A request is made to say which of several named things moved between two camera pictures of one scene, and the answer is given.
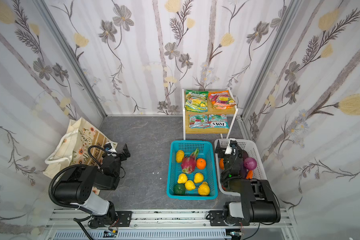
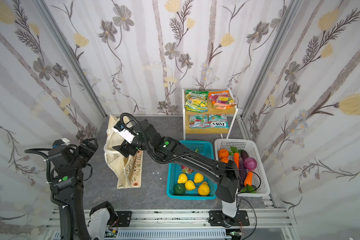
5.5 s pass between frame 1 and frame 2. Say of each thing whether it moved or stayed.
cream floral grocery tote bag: moved
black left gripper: moved
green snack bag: stayed
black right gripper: moved
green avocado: stayed
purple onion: stayed
